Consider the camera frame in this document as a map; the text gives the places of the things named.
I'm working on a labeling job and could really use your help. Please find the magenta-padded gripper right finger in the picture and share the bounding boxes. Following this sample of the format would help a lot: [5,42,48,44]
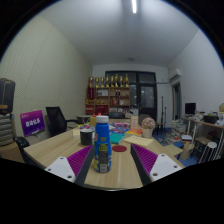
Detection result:
[130,143,185,187]

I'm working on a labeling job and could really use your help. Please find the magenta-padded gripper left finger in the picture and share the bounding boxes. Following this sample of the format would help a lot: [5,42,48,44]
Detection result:
[44,144,96,188]

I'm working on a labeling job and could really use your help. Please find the blue drink bottle white cap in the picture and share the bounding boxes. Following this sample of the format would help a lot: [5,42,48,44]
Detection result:
[93,114,113,174]

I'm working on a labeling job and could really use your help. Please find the black mug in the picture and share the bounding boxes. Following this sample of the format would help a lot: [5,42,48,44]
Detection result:
[79,128,94,146]

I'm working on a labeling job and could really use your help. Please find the light wooden side table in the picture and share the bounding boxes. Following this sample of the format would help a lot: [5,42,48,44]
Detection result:
[163,143,185,161]

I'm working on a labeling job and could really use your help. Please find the flat round red coaster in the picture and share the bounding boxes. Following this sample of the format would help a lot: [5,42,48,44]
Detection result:
[111,144,128,153]

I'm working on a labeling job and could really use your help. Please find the orange book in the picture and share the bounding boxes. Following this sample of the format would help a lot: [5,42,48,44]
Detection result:
[124,128,144,136]

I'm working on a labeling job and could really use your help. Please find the pink flowers in white pot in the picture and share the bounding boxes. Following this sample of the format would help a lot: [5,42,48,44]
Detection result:
[141,117,157,139]

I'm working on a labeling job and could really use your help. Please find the teal book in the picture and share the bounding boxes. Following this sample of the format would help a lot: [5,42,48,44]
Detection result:
[109,132,126,145]

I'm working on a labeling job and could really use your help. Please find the small standing card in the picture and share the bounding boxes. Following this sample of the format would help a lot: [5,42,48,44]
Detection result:
[129,115,140,130]

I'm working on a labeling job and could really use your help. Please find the yellow gift box red ribbon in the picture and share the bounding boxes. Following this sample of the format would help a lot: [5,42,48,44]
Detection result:
[88,114,98,128]

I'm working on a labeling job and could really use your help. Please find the grey armchair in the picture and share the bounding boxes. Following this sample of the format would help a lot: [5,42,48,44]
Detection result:
[137,113,152,126]

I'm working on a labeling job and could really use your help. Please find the brown paper bag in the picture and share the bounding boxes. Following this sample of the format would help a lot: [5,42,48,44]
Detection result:
[179,142,196,161]

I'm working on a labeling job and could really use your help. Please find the pile of books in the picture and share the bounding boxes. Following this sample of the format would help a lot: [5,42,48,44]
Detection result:
[159,119,195,148]

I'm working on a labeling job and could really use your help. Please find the black tripod stand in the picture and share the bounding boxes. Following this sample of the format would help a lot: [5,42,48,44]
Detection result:
[159,96,168,135]

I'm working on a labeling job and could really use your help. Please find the black office chair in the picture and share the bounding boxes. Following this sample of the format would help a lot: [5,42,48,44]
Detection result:
[45,106,80,138]

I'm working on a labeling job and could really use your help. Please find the wooden-topped dark stool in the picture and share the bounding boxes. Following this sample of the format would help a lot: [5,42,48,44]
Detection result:
[193,135,212,158]

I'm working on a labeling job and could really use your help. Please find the black chair backrest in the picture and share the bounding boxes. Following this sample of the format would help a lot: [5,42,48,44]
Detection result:
[13,136,35,165]

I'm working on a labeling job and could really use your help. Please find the purple sign board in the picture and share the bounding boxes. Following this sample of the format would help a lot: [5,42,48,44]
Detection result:
[19,109,46,138]

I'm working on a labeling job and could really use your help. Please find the black framed glass door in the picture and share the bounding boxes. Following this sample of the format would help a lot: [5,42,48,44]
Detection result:
[105,70,158,122]

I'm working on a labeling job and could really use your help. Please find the white round stool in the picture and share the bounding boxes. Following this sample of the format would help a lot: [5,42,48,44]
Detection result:
[199,141,218,164]

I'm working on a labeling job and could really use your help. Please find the black computer monitor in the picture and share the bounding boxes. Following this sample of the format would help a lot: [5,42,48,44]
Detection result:
[184,102,197,116]

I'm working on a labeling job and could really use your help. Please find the wooden shelf unit with trophies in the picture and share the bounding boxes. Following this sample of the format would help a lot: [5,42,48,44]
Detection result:
[85,73,132,118]

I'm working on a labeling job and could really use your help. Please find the cluttered wooden side desk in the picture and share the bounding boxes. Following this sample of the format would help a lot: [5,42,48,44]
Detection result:
[181,113,224,161]

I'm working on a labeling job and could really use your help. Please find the grey striped chair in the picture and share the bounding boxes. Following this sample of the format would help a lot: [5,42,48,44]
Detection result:
[0,113,15,147]

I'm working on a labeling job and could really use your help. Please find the dark brown suitcase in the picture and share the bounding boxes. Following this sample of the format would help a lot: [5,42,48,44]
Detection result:
[0,78,16,114]

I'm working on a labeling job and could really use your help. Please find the white wall air conditioner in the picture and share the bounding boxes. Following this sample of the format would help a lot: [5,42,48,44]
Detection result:
[169,68,183,82]

